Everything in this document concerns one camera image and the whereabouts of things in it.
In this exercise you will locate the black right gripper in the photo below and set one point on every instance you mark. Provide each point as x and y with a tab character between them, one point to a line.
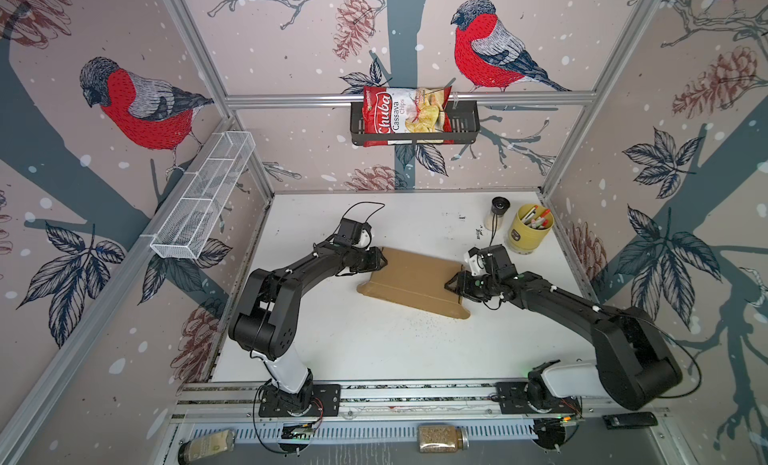
460	284

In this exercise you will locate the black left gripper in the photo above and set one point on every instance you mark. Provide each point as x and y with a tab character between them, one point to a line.
375	260

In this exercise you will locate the brown cardboard box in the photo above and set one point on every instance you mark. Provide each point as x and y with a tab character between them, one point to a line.
416	281

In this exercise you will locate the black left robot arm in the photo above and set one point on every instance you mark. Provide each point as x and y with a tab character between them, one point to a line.
265	320

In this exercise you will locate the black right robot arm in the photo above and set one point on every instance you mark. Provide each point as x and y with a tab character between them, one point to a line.
633	364

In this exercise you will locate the yellow pen cup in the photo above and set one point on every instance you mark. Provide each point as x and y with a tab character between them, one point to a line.
531	224

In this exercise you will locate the black lid spice shaker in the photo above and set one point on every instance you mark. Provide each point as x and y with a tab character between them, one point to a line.
495	216

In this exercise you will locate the red cassava chips bag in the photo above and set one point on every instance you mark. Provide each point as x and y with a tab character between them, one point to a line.
405	111

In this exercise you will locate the brown grain glass jar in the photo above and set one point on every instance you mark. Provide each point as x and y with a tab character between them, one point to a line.
441	438

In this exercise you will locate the black remote device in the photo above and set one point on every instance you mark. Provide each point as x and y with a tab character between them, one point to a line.
629	421

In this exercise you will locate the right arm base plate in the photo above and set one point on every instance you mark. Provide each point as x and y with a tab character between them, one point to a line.
524	397

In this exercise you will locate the black wall basket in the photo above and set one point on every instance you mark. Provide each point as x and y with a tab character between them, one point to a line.
462	116

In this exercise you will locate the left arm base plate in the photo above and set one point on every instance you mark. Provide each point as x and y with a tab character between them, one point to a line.
327	400

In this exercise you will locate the white wire mesh shelf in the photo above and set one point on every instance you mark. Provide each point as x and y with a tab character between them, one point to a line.
192	220

